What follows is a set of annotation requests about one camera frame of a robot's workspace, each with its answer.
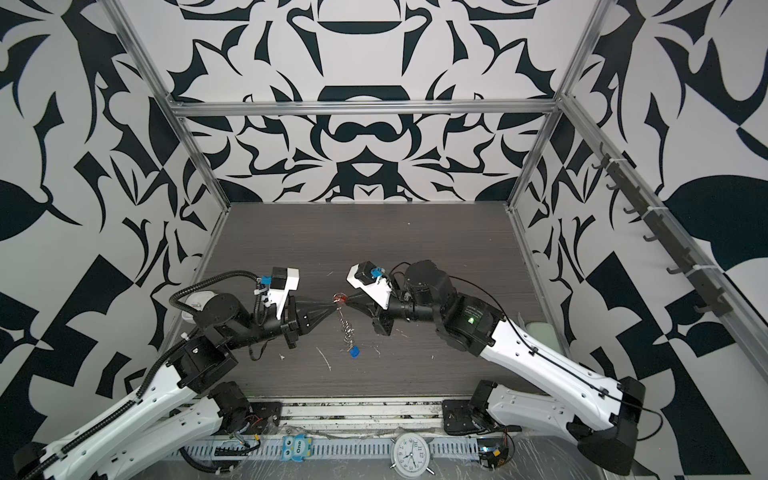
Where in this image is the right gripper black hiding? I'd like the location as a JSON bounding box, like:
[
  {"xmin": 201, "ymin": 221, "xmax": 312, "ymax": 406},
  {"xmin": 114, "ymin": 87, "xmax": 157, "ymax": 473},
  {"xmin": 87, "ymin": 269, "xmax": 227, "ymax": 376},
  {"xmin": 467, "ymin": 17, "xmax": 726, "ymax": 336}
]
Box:
[{"xmin": 348, "ymin": 286, "xmax": 448, "ymax": 334}]

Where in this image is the keyring with chain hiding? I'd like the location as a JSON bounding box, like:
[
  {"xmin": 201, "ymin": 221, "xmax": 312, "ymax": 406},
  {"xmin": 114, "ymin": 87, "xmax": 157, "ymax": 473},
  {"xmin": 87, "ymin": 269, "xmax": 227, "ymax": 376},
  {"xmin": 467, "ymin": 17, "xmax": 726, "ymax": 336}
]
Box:
[{"xmin": 334, "ymin": 302, "xmax": 356, "ymax": 353}]

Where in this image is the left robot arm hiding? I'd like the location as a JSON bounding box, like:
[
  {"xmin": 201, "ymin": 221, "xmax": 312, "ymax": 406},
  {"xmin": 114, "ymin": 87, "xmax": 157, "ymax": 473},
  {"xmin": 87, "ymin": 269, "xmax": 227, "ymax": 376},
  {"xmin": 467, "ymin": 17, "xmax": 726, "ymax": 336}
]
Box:
[{"xmin": 13, "ymin": 290, "xmax": 339, "ymax": 479}]

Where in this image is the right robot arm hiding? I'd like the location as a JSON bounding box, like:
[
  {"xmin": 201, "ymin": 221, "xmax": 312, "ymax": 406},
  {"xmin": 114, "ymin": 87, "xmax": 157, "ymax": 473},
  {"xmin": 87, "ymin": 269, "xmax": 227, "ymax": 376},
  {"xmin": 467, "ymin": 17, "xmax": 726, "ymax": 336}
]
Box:
[{"xmin": 347, "ymin": 260, "xmax": 646, "ymax": 476}]

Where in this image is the blue owl figurine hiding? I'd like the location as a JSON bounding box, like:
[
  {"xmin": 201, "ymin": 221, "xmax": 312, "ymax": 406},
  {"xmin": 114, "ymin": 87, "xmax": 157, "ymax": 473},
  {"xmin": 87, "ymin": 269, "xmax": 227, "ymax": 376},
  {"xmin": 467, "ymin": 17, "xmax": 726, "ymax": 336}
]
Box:
[{"xmin": 280, "ymin": 434, "xmax": 313, "ymax": 462}]

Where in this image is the white alarm clock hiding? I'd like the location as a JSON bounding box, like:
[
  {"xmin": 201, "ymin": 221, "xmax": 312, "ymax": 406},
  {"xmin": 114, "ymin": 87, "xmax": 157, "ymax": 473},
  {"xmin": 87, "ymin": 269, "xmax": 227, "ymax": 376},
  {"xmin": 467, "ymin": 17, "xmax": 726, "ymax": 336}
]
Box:
[{"xmin": 390, "ymin": 432, "xmax": 435, "ymax": 479}]

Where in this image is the pale green case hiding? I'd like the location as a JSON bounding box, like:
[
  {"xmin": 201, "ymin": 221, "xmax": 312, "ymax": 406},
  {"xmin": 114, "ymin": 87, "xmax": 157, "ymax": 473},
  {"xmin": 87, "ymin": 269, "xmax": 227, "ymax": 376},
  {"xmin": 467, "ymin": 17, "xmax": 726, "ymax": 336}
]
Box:
[{"xmin": 525, "ymin": 322, "xmax": 563, "ymax": 353}]

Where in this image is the small circuit board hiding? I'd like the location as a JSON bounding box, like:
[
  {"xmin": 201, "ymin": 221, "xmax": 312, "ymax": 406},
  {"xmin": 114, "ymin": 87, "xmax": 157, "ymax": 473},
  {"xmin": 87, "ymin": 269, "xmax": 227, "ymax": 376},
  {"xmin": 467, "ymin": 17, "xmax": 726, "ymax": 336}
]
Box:
[{"xmin": 477, "ymin": 435, "xmax": 516, "ymax": 470}]

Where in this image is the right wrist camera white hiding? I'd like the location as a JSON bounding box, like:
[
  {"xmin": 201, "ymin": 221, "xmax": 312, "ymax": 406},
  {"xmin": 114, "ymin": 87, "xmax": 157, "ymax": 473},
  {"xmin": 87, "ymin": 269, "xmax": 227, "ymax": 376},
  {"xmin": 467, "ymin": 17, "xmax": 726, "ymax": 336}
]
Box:
[{"xmin": 347, "ymin": 261, "xmax": 393, "ymax": 310}]

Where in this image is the black corrugated cable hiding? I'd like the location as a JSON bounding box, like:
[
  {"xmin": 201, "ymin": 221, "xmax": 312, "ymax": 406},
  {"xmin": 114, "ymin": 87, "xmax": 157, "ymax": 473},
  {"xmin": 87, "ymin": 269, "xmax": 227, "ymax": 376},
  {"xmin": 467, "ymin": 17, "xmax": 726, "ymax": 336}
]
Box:
[{"xmin": 167, "ymin": 269, "xmax": 260, "ymax": 316}]

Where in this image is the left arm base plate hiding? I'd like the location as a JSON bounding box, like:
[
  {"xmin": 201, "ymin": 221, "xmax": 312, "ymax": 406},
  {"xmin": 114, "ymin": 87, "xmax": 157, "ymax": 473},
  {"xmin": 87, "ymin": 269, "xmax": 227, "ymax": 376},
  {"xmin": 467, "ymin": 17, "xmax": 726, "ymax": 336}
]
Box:
[{"xmin": 239, "ymin": 401, "xmax": 283, "ymax": 436}]

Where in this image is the white slotted cable duct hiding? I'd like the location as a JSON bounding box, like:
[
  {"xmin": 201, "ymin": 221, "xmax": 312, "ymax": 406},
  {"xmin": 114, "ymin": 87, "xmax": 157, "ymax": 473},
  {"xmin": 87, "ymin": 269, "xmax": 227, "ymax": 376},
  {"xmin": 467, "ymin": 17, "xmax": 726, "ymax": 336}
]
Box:
[{"xmin": 186, "ymin": 437, "xmax": 480, "ymax": 461}]

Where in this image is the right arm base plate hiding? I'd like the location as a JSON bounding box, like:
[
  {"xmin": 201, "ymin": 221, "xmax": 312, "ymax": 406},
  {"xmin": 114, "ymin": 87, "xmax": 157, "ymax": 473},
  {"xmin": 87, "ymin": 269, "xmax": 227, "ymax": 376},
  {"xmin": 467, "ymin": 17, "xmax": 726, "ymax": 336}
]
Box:
[{"xmin": 441, "ymin": 399, "xmax": 493, "ymax": 436}]

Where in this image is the black wall hook rail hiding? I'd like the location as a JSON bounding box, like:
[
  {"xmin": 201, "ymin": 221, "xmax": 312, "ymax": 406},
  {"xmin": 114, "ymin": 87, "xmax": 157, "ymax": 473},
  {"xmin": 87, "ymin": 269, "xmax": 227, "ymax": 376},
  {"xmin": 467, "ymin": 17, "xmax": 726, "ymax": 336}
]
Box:
[{"xmin": 594, "ymin": 147, "xmax": 733, "ymax": 317}]

